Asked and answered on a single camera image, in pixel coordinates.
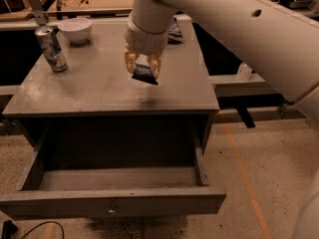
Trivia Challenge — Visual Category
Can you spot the white ceramic bowl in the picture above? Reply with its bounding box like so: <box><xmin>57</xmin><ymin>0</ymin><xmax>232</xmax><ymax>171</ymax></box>
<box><xmin>58</xmin><ymin>18</ymin><xmax>92</xmax><ymax>44</ymax></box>

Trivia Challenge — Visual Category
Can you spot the dark blue rxbar wrapper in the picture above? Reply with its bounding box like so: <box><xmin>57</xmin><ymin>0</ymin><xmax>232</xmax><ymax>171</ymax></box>
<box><xmin>132</xmin><ymin>64</ymin><xmax>159</xmax><ymax>86</ymax></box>

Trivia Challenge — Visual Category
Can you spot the grey wooden cabinet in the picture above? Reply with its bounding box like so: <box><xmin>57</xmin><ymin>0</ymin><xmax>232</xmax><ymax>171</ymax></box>
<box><xmin>4</xmin><ymin>19</ymin><xmax>218</xmax><ymax>155</ymax></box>

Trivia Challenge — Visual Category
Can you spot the black floor cable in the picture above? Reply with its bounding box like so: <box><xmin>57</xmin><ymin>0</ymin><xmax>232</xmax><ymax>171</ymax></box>
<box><xmin>19</xmin><ymin>220</ymin><xmax>65</xmax><ymax>239</ymax></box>

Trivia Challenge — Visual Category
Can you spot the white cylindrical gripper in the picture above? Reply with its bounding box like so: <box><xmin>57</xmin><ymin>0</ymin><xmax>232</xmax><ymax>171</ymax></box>
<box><xmin>125</xmin><ymin>14</ymin><xmax>169</xmax><ymax>79</ymax></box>

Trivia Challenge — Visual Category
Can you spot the blue chip bag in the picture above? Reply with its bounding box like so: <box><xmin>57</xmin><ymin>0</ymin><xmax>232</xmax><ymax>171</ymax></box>
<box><xmin>167</xmin><ymin>18</ymin><xmax>183</xmax><ymax>44</ymax></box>

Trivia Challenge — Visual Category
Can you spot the metal drawer knob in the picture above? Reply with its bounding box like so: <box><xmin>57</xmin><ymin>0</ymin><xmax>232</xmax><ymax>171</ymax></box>
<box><xmin>107</xmin><ymin>203</ymin><xmax>117</xmax><ymax>215</ymax></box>

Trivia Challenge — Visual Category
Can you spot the open grey top drawer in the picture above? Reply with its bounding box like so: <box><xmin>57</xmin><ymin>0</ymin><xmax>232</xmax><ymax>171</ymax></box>
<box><xmin>0</xmin><ymin>119</ymin><xmax>227</xmax><ymax>221</ymax></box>

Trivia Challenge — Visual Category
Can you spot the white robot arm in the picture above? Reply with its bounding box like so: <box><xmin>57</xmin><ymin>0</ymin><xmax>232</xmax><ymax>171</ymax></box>
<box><xmin>125</xmin><ymin>0</ymin><xmax>319</xmax><ymax>124</ymax></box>

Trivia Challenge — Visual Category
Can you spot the silver blue drink can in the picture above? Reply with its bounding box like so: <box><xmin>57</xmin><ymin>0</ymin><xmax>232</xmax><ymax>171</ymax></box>
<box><xmin>35</xmin><ymin>26</ymin><xmax>68</xmax><ymax>73</ymax></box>

